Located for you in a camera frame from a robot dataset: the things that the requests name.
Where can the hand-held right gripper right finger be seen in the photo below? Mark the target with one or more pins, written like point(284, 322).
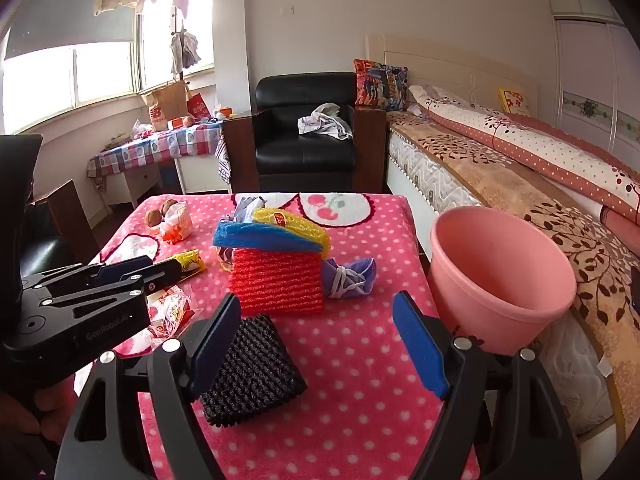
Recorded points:
point(420, 345)

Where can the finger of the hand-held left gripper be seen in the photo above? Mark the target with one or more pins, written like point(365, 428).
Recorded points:
point(130, 266)
point(155, 275)

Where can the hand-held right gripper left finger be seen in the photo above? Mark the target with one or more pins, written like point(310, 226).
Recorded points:
point(215, 345)

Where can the yellow snack wrapper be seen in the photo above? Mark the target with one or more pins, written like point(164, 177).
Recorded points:
point(190, 261)

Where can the red and white snack wrapper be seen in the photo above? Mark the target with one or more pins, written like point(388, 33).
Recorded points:
point(170, 312)

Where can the black foam net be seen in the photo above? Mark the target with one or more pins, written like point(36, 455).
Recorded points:
point(250, 370)

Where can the red foam net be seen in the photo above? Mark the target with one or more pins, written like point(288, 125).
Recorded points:
point(275, 280)

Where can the purple face mask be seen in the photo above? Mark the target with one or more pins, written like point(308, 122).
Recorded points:
point(360, 267)

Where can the pink plastic basin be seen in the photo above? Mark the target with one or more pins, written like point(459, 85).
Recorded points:
point(500, 270)

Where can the blue foam net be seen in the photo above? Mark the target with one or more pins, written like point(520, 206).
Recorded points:
point(260, 235)

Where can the yellow foam net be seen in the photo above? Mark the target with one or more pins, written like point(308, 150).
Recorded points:
point(300, 222)

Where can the person's left hand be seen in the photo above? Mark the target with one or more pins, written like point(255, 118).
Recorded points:
point(52, 410)

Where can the brown walnut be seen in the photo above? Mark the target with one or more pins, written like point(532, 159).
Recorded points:
point(170, 205)
point(153, 217)

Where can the orange and white snack wrapper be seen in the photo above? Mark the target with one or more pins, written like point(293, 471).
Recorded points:
point(176, 222)

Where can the pink polka-dot blanket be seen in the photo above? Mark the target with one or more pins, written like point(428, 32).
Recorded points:
point(350, 360)

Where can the dark wooden chair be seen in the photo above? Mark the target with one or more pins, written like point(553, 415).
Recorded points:
point(65, 215)

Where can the white desk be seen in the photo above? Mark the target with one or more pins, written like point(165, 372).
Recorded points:
point(140, 180)

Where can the crumpled silver foil wrapper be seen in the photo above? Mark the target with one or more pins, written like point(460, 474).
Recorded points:
point(245, 207)

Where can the checkered side table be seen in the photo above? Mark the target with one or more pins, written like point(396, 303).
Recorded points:
point(150, 147)

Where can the brown paper bag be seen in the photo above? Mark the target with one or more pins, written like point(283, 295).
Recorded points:
point(167, 102)

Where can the red paper bag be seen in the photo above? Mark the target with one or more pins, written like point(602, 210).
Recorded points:
point(198, 106)

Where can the orange tissue box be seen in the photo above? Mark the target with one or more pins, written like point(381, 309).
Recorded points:
point(227, 111)

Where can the black leather armchair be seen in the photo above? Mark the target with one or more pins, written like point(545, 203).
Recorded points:
point(300, 160)

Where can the white mattress label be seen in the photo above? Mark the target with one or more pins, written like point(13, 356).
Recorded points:
point(605, 365)

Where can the bed with patterned bedding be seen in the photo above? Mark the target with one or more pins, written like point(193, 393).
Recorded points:
point(500, 170)

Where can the window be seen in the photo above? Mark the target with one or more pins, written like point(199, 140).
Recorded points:
point(75, 60)

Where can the coat rack with grey clothes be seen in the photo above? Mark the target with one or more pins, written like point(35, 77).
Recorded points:
point(185, 50)

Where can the black smartphone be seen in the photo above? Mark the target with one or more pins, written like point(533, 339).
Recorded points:
point(636, 287)

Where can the crumpled white cloth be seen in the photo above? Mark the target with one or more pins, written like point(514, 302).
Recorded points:
point(325, 122)

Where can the polka-dot floral quilt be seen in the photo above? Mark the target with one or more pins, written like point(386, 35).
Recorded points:
point(550, 150)

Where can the pink folded blanket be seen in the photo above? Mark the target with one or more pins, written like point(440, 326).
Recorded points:
point(620, 220)

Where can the white pillow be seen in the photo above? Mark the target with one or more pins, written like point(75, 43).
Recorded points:
point(435, 92)

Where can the yellow cushion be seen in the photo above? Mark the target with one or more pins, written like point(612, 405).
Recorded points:
point(515, 101)

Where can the colourful printed cushion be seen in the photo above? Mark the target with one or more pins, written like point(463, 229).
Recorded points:
point(380, 85)

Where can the beige bed headboard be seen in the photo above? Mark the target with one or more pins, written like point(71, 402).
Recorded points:
point(450, 65)

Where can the white wardrobe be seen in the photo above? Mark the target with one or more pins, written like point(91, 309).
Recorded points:
point(590, 60)

